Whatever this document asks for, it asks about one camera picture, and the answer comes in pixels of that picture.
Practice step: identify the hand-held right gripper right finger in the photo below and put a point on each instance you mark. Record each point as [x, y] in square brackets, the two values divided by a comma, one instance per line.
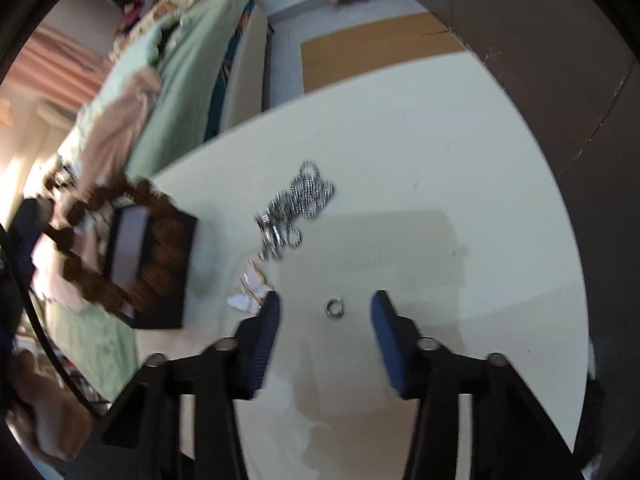
[395, 350]

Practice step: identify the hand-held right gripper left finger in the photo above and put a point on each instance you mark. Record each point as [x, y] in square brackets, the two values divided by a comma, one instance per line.
[260, 345]

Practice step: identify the black jewelry box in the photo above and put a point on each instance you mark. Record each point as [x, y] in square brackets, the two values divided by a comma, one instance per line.
[185, 270]

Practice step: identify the person's left hand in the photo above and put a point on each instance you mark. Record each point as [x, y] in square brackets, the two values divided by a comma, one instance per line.
[50, 410]

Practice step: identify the white shell hair clip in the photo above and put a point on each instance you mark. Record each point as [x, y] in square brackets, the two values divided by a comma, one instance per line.
[245, 300]

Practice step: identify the pink floral blanket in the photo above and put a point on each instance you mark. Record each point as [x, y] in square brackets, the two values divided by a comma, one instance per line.
[115, 130]

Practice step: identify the light green quilt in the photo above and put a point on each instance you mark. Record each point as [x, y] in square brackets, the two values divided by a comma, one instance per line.
[130, 60]

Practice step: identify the bed with green sheet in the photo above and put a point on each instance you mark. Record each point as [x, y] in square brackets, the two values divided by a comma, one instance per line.
[190, 70]

